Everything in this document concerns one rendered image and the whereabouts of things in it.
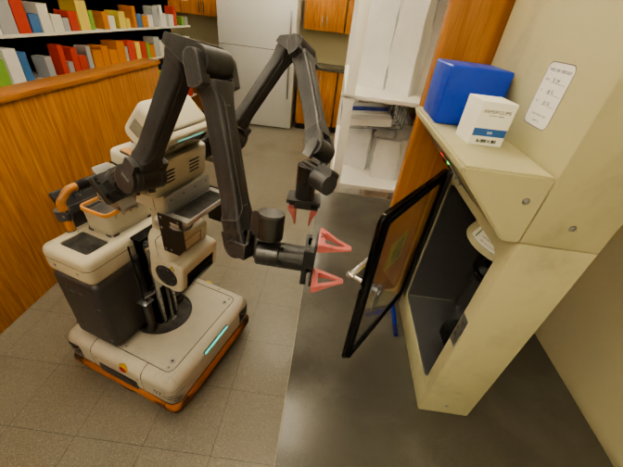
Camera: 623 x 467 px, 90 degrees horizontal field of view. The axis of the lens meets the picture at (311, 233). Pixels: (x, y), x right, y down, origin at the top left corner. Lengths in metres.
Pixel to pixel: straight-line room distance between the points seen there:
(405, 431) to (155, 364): 1.18
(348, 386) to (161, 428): 1.20
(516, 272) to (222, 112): 0.59
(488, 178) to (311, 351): 0.59
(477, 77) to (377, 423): 0.69
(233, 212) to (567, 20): 0.62
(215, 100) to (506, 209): 0.55
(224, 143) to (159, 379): 1.20
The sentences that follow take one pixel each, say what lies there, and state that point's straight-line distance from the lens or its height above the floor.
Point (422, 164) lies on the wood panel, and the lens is 0.83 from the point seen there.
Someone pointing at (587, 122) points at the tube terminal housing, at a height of 1.58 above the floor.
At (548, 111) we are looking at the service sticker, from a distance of 0.54.
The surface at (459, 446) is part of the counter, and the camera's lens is 0.85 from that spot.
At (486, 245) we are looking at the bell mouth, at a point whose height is 1.33.
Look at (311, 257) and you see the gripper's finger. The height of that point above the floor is 1.23.
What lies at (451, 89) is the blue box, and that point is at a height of 1.57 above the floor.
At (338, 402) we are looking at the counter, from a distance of 0.80.
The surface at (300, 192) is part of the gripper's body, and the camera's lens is 0.92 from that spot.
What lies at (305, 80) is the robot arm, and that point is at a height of 1.48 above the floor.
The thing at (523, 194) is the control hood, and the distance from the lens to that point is 0.48.
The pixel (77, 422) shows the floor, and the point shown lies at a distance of 1.99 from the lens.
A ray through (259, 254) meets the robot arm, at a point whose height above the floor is 1.20.
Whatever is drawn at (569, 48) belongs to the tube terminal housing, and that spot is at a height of 1.64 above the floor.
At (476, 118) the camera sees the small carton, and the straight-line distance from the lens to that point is 0.52.
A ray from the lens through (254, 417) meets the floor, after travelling 1.80.
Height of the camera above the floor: 1.64
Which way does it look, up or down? 35 degrees down
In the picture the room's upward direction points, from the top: 7 degrees clockwise
